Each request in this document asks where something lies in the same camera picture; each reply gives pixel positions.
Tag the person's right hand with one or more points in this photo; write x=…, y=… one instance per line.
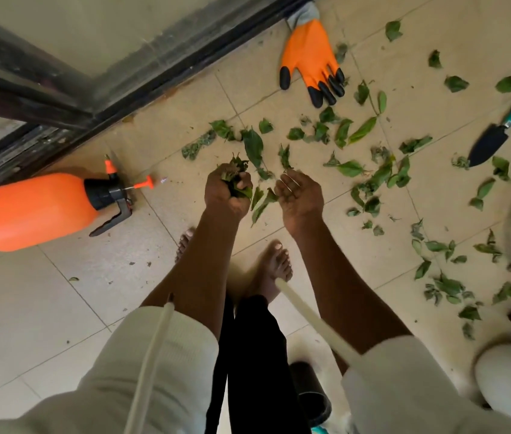
x=303, y=203

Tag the person's left hand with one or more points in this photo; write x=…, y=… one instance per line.
x=224, y=198

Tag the person's right fingers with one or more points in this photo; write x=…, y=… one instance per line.
x=289, y=181

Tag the person's left fingers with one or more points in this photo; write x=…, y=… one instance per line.
x=217, y=173

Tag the bunch of green leaves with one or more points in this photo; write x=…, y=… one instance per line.
x=237, y=169

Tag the person's right forearm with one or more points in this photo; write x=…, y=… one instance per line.
x=341, y=284

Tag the person's left forearm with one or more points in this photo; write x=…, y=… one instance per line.
x=194, y=262

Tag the scattered green leaves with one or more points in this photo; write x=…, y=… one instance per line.
x=253, y=146

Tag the person's left foot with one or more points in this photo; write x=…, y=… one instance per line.
x=185, y=244

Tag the person's foot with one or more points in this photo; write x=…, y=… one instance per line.
x=185, y=244
x=267, y=271

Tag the person's right foot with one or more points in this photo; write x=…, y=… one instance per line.
x=267, y=271

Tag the orange garden glove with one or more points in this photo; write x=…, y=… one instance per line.
x=310, y=49

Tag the orange pressure spray bottle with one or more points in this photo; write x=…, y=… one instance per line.
x=33, y=207

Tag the person's black trousers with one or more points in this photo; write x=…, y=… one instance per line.
x=255, y=366

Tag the black plastic pot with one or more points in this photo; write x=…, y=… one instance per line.
x=307, y=388

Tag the person's white left sleeve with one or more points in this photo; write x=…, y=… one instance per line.
x=115, y=379

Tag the person's white sleeve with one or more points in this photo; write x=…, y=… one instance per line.
x=418, y=388
x=115, y=379

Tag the person's white right sleeve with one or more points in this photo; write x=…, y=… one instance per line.
x=418, y=388

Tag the white rounded container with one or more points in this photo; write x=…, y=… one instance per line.
x=509, y=375

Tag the dark metal door frame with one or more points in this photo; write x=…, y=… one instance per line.
x=56, y=99

